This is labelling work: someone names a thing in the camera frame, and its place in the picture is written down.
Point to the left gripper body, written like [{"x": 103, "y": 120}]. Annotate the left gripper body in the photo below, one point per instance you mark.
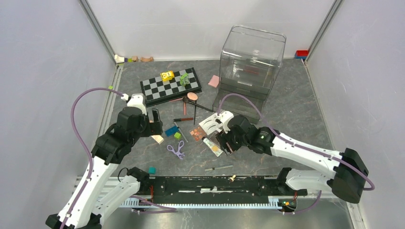
[{"x": 145, "y": 129}]

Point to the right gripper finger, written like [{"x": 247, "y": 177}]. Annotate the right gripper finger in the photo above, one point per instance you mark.
[
  {"x": 223, "y": 144},
  {"x": 212, "y": 137}
]

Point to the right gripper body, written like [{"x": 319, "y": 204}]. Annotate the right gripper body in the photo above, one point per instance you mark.
[{"x": 234, "y": 141}]

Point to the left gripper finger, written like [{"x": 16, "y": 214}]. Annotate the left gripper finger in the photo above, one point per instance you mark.
[
  {"x": 158, "y": 128},
  {"x": 156, "y": 115}
]

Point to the thin black makeup brush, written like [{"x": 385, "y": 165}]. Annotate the thin black makeup brush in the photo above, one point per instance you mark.
[{"x": 195, "y": 108}]

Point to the peach powder puff brush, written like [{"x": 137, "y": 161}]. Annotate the peach powder puff brush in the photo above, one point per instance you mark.
[{"x": 190, "y": 96}]

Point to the clear acrylic makeup organizer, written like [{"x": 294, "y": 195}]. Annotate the clear acrylic makeup organizer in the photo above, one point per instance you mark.
[{"x": 250, "y": 61}]

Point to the brown eyeshadow palette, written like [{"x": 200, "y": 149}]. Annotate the brown eyeshadow palette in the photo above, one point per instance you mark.
[{"x": 232, "y": 144}]

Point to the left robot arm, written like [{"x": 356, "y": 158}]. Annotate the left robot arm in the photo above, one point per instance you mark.
[{"x": 85, "y": 210}]

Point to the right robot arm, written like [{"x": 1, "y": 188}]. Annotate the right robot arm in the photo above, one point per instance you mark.
[{"x": 342, "y": 173}]

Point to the white cream tube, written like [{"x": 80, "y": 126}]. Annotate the white cream tube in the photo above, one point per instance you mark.
[{"x": 213, "y": 147}]

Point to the cream wooden block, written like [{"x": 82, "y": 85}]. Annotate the cream wooden block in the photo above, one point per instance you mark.
[{"x": 158, "y": 138}]

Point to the white eyebrow stencil card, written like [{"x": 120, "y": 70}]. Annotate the white eyebrow stencil card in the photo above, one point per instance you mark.
[{"x": 211, "y": 124}]

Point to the blue block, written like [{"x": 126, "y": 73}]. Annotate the blue block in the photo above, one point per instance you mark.
[{"x": 171, "y": 131}]

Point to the small clear eyeshadow palette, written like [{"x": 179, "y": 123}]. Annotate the small clear eyeshadow palette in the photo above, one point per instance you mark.
[{"x": 198, "y": 133}]

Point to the grey pencil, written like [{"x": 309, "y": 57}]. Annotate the grey pencil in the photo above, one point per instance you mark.
[{"x": 181, "y": 132}]

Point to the small green cube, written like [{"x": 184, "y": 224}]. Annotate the small green cube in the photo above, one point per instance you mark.
[{"x": 177, "y": 135}]

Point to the black white chessboard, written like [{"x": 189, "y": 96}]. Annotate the black white chessboard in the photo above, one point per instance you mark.
[{"x": 157, "y": 91}]

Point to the brown lip pencil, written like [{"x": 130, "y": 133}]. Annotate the brown lip pencil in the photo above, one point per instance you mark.
[{"x": 183, "y": 119}]

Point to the pink pencil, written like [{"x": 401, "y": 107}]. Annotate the pink pencil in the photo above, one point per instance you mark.
[{"x": 184, "y": 108}]

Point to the white chess pawn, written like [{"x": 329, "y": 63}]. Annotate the white chess pawn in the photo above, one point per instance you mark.
[{"x": 232, "y": 178}]

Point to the teal cube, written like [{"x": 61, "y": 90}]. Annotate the teal cube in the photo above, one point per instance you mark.
[{"x": 152, "y": 170}]

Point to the yellow toy block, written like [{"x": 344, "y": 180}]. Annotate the yellow toy block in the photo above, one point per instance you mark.
[{"x": 166, "y": 76}]

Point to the green toy block on chessboard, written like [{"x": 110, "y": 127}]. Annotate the green toy block on chessboard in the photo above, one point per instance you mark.
[{"x": 184, "y": 79}]

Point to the pink sponge pad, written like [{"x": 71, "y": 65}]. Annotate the pink sponge pad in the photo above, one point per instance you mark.
[{"x": 214, "y": 81}]

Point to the wooden blocks in corner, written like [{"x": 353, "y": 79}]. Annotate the wooden blocks in corner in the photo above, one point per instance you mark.
[{"x": 119, "y": 59}]

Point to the red blue bricks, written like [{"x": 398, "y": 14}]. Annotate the red blue bricks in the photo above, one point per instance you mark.
[{"x": 301, "y": 54}]

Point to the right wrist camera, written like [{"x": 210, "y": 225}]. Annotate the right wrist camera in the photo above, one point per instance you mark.
[{"x": 225, "y": 117}]

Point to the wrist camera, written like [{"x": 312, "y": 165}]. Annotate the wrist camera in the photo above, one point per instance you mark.
[
  {"x": 225, "y": 117},
  {"x": 135, "y": 100}
]

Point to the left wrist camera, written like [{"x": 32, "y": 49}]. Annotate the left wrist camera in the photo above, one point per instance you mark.
[{"x": 135, "y": 100}]

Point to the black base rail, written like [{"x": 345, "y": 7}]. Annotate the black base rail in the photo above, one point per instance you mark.
[{"x": 217, "y": 189}]

